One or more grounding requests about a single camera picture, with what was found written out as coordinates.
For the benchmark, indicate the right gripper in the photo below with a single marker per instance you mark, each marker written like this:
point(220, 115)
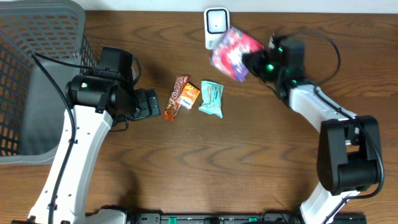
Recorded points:
point(252, 64)

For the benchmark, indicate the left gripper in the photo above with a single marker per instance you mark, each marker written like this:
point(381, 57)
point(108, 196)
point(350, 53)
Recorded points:
point(144, 103)

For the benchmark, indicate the purple red liner pack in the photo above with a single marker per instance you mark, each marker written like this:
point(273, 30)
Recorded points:
point(227, 56)

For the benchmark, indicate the orange chocolate bar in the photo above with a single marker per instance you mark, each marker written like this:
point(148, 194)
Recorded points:
point(173, 106)

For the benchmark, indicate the orange tissue pack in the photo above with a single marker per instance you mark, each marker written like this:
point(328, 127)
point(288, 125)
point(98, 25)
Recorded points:
point(188, 96)

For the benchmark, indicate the green toilet wipes pack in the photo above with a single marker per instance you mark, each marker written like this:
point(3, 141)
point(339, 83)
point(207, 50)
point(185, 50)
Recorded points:
point(211, 95)

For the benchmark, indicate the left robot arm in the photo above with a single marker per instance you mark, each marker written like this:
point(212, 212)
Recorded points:
point(95, 101)

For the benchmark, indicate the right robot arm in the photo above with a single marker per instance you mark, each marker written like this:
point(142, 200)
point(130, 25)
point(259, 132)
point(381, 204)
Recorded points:
point(349, 159)

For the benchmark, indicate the white barcode scanner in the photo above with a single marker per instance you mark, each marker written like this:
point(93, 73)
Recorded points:
point(216, 23)

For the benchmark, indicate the grey plastic basket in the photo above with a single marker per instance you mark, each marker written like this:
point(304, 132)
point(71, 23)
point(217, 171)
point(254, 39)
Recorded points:
point(32, 112)

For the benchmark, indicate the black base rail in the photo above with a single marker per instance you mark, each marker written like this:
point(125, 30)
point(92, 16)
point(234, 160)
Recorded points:
point(217, 218)

